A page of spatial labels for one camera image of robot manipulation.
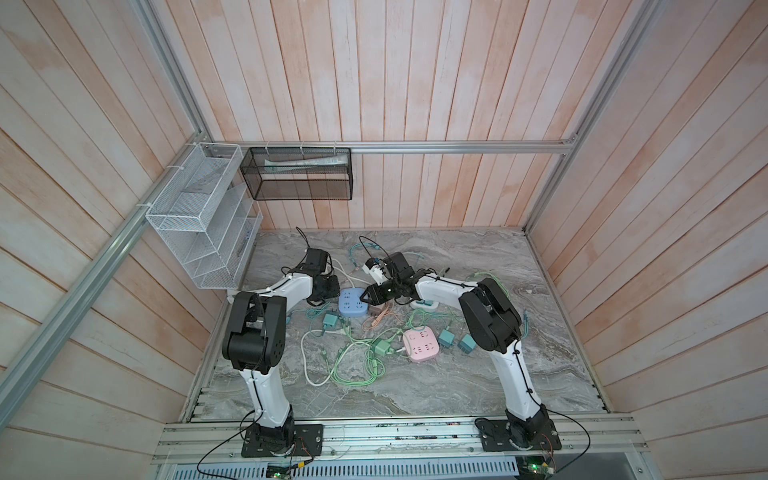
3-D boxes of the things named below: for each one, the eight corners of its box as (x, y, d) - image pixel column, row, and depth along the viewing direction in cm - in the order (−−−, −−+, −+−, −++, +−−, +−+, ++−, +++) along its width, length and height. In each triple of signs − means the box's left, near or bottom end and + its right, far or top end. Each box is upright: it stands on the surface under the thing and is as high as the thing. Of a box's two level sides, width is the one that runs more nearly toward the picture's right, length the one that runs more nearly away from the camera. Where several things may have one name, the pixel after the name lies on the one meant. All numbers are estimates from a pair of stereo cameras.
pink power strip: (411, 363, 87) (412, 359, 85) (401, 335, 93) (402, 331, 91) (440, 354, 89) (441, 350, 87) (428, 328, 95) (430, 323, 92)
